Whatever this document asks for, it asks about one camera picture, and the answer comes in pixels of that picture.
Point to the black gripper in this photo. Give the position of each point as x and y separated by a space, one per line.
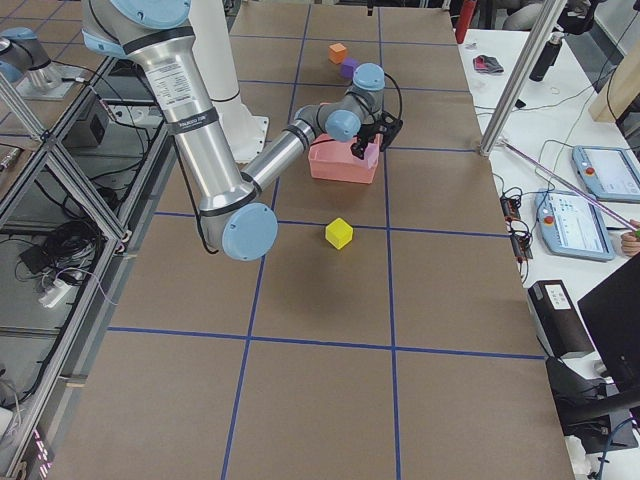
366 133

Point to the light pink foam block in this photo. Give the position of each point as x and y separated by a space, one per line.
371 155

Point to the purple foam block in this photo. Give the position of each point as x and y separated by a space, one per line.
348 68

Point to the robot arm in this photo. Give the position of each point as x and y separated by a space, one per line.
27 65
159 37

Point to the pink plastic bin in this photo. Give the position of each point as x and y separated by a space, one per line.
332 160

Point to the person hand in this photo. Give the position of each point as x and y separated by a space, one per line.
630 242

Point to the yellow foam block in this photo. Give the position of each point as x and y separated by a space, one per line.
339 233

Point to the orange foam block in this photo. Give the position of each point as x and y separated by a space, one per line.
337 53

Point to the grey pink cloth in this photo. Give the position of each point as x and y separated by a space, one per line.
487 65

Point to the red circuit board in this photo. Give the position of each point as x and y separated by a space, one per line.
519 232

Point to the black water bottle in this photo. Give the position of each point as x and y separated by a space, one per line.
547 57

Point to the near teach pendant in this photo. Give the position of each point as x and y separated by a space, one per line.
572 227

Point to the teach pendant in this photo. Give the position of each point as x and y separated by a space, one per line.
572 227
610 174

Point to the far teach pendant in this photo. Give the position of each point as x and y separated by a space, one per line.
610 174

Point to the black box device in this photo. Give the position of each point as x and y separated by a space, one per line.
559 327

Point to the black monitor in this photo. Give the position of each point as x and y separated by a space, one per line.
610 312

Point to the white power strip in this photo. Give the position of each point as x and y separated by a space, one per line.
54 293

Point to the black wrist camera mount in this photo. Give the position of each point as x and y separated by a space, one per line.
390 128

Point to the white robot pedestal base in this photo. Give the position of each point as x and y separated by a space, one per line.
245 132

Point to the aluminium frame post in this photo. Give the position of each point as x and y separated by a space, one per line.
529 54

